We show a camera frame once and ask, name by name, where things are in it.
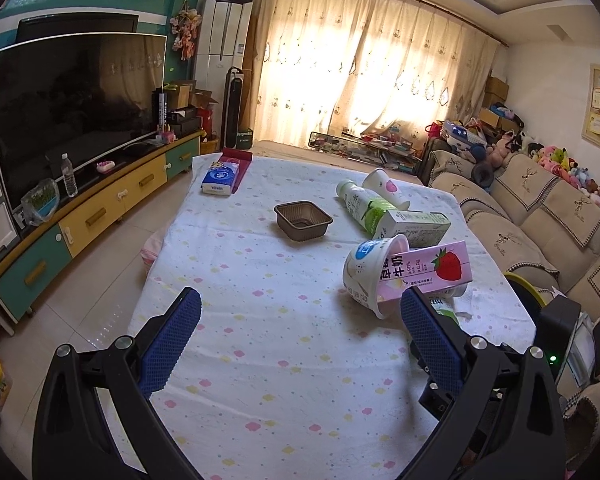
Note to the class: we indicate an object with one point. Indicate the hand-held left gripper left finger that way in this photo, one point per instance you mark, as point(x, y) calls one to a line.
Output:
point(172, 330)

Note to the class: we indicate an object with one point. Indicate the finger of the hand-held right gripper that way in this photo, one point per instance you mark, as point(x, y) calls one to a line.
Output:
point(437, 397)

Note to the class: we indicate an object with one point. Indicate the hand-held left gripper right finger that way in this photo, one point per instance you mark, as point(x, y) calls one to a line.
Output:
point(430, 340)

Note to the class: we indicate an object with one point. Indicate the yellow rimmed trash bin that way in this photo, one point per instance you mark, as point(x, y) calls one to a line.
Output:
point(527, 284)

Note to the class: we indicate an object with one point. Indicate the pink strawberry milk carton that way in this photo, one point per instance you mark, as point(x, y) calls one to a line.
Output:
point(445, 265)

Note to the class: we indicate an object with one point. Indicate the white blue yogurt cup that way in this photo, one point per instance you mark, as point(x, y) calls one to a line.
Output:
point(362, 265)

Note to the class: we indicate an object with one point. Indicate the green white drink carton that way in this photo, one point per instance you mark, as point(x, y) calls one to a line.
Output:
point(420, 225)

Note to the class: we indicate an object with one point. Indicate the brown plastic tray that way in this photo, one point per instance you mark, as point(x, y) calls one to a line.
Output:
point(302, 220)

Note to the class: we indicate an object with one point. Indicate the white papers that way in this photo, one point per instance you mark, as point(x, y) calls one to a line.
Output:
point(580, 352)

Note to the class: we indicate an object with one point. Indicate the pink stool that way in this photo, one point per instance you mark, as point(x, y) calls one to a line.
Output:
point(150, 252)

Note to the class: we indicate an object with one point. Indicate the white dotted tablecloth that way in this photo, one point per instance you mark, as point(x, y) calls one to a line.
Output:
point(280, 310)

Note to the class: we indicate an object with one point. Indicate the beige sofa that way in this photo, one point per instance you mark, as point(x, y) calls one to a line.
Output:
point(530, 220)

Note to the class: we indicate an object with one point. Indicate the yellow green TV cabinet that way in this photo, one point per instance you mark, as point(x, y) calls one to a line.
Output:
point(110, 200)

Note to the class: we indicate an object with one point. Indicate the white green plastic bottle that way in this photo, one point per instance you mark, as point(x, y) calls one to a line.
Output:
point(360, 205)

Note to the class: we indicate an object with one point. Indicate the blue tissue pack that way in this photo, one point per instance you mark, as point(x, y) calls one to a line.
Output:
point(220, 177)

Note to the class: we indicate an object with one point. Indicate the white paper cup pink heart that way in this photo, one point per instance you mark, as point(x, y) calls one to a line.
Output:
point(387, 185)

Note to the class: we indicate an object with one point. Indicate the pile of plush toys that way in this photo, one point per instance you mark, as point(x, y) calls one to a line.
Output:
point(555, 157)

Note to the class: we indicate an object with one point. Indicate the dark round cushion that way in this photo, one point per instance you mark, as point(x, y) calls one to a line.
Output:
point(482, 175)

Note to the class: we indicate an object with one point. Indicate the flat red box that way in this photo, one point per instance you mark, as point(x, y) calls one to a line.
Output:
point(244, 170)

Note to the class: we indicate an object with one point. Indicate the small pink white toy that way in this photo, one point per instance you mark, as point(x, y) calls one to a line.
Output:
point(106, 165)

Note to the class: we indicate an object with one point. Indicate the plastic bag on cabinet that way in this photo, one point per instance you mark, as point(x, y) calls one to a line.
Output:
point(40, 202)

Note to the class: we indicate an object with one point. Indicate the clear water bottle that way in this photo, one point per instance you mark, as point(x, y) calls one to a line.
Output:
point(69, 177)

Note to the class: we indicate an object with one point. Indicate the tan storage basket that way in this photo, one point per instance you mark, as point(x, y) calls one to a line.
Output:
point(209, 146)

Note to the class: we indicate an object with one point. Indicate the dark green box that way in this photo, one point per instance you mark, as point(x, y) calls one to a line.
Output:
point(243, 138)

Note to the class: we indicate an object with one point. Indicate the cluttered glass coffee table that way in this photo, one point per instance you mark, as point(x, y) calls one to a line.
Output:
point(360, 147)

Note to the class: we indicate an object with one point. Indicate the blue white star print bag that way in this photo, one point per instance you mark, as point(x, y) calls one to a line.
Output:
point(460, 135)

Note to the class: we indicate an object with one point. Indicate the red bag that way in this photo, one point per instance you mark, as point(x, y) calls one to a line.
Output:
point(434, 131)

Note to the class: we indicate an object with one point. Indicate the black printer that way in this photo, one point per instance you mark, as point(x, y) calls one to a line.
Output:
point(184, 121)

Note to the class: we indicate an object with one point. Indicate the red canister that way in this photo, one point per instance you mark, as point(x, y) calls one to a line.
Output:
point(208, 119)

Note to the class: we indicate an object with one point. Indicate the tall black box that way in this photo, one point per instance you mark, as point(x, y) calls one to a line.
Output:
point(159, 110)

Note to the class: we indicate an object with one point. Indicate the black tower fan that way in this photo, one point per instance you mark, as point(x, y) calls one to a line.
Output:
point(231, 110)

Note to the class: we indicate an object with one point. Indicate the open cardboard box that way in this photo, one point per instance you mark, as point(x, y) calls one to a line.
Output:
point(204, 97)

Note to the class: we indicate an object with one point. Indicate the closed brown cardboard box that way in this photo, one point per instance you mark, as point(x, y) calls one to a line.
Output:
point(181, 94)

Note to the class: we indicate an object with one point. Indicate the stack of cardboard boxes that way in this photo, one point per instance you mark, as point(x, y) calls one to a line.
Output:
point(495, 95)

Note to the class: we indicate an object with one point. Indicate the curved black television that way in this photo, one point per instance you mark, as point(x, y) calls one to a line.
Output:
point(70, 105)

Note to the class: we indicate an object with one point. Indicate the white standing air conditioner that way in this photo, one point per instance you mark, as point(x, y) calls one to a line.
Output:
point(220, 45)

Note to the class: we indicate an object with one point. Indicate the cream embroidered curtains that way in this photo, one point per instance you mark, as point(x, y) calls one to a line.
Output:
point(330, 60)

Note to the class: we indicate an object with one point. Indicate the black monitor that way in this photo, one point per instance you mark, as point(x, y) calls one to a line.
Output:
point(75, 27)

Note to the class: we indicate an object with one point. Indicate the artificial flower wall decoration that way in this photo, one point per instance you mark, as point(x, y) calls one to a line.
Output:
point(185, 30)

